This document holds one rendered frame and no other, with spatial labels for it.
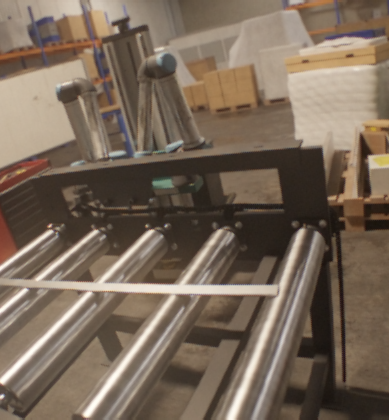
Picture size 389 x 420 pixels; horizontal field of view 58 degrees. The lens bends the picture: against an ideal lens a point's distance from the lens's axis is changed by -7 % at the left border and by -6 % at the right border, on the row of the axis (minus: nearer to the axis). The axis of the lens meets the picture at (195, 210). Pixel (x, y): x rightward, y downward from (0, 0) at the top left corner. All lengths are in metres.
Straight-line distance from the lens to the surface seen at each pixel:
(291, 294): 0.96
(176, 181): 2.49
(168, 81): 2.20
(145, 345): 0.92
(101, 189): 1.61
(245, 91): 9.52
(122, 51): 2.73
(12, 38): 12.71
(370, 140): 3.81
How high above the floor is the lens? 1.49
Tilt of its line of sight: 22 degrees down
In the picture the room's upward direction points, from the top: 14 degrees counter-clockwise
